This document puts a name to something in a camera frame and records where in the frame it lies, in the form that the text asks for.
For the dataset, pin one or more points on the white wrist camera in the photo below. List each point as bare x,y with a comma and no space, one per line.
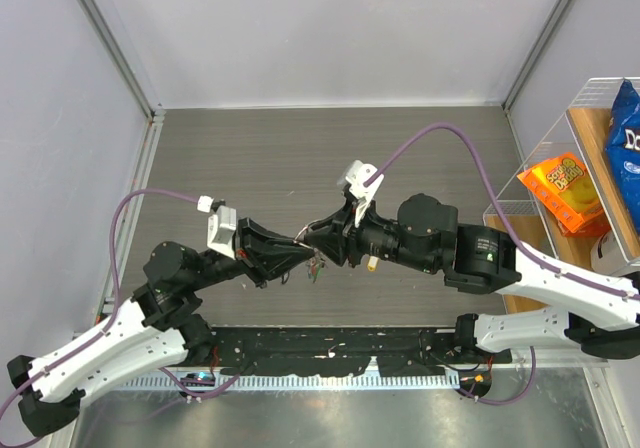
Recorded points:
356,178
221,231

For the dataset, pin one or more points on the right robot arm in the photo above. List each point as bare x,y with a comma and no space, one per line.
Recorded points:
480,260

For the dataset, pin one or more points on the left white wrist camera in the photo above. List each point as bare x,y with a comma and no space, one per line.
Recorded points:
221,231

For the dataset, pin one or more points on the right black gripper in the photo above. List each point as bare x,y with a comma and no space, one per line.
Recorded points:
337,235

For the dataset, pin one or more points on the blue chip bag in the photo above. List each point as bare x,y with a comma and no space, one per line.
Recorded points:
622,147

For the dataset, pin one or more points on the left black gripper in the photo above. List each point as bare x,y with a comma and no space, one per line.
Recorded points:
279,253

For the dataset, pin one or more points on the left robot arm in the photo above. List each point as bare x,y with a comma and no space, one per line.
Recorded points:
156,327

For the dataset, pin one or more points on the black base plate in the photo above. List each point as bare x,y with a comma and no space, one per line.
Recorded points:
342,352

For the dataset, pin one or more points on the orange Scrub Daddy box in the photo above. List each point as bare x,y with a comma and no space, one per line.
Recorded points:
564,187

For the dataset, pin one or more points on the white slotted cable duct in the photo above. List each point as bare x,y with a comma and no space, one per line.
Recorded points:
369,380

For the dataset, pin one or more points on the keyring with tagged keys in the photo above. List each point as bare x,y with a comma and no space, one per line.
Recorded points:
317,262

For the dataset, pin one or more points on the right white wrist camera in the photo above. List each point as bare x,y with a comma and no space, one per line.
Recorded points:
356,178

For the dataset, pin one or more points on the key with yellow tag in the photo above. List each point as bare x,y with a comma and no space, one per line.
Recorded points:
372,263

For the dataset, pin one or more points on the wire shelf rack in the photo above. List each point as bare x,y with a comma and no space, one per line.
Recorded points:
598,185

